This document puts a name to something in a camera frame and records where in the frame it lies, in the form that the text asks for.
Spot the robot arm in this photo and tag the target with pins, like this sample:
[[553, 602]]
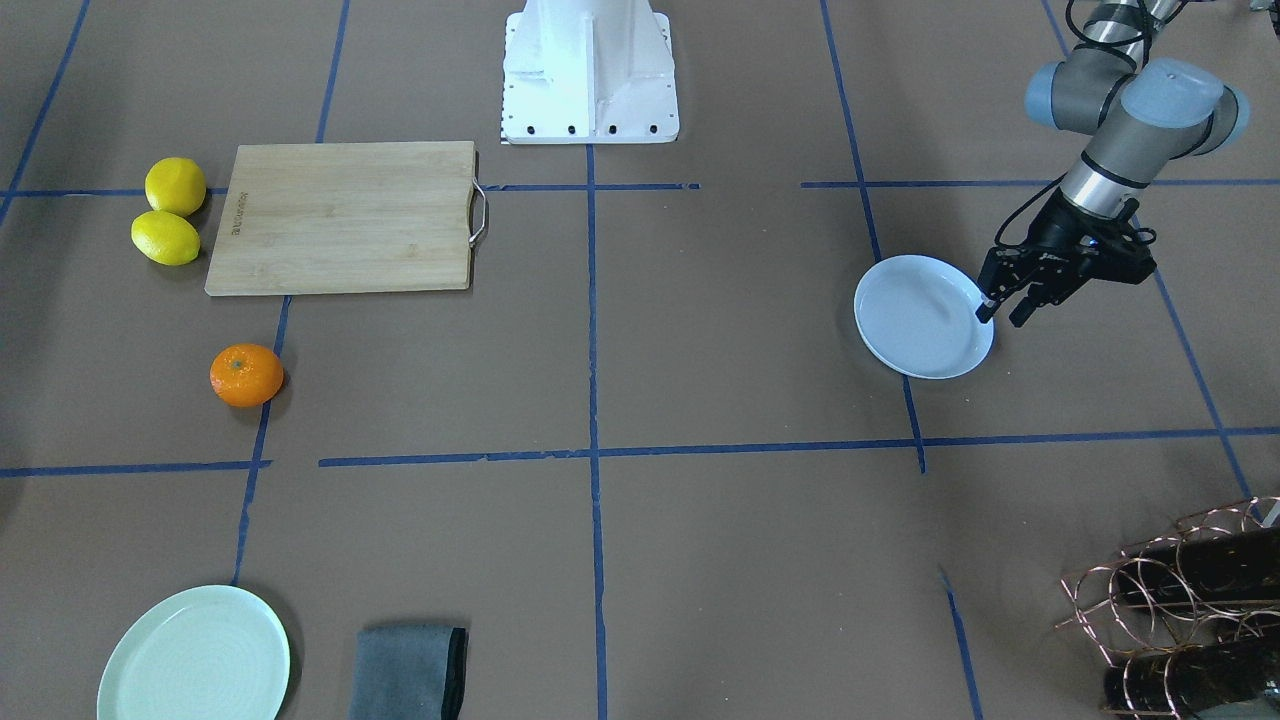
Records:
[[1138, 113]]

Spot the copper wire bottle rack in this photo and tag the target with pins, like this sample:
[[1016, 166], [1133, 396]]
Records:
[[1187, 621]]

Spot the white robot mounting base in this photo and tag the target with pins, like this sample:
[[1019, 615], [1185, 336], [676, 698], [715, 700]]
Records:
[[588, 72]]

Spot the light green plate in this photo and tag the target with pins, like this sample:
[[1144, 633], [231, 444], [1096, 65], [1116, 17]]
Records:
[[211, 652]]

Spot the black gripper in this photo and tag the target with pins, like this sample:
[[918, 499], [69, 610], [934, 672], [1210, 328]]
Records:
[[1054, 231]]

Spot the light blue plate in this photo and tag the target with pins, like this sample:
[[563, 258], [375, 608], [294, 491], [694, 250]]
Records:
[[918, 315]]

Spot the wooden cutting board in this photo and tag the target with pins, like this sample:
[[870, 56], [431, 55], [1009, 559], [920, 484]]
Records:
[[372, 217]]

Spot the folded grey cloth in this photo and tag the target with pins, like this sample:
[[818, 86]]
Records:
[[409, 671]]

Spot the orange fruit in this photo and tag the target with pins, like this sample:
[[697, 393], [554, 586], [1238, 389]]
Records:
[[246, 375]]

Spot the dark wine bottle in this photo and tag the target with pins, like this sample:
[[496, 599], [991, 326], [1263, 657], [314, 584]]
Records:
[[1231, 571], [1229, 680]]

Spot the yellow lemon outer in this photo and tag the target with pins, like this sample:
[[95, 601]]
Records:
[[176, 185]]

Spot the yellow lemon near board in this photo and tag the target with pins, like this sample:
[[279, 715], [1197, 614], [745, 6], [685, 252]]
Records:
[[165, 238]]

